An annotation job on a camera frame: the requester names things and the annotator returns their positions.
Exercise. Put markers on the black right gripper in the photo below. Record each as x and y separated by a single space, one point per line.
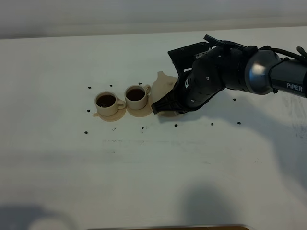
220 68

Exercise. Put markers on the beige ceramic teapot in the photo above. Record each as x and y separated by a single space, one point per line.
162 86

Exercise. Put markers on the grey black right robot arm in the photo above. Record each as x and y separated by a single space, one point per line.
258 71

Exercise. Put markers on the beige teapot saucer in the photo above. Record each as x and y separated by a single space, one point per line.
170 114

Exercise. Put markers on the beige right teacup saucer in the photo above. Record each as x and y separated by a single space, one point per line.
140 113

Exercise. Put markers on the beige teacup saucer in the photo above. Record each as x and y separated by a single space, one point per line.
118 115
140 113

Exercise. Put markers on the beige right teacup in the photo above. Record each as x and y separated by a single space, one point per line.
136 96

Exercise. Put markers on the beige teacup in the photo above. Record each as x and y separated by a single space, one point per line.
108 104
136 96

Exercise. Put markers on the beige left teacup saucer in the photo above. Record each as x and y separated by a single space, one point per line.
118 115

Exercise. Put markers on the beige left teacup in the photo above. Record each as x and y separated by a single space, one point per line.
108 104

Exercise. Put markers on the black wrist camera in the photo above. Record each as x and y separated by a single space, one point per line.
183 58

